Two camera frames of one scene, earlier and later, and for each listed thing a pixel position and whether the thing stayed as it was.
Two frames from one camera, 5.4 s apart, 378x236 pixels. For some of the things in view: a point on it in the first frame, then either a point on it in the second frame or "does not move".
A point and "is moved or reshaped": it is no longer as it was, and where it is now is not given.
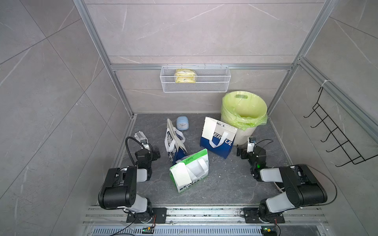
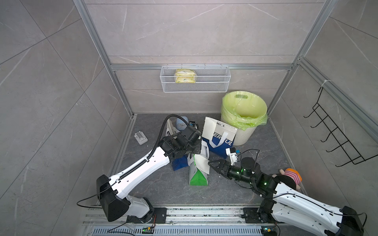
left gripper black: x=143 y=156 -> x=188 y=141
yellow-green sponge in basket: x=185 y=72 does not move
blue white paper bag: x=217 y=137 does not move
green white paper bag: x=198 y=166 is moved or reshaped
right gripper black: x=244 y=153 -> x=221 y=166
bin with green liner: x=245 y=109 does not move
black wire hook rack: x=353 y=155 does not move
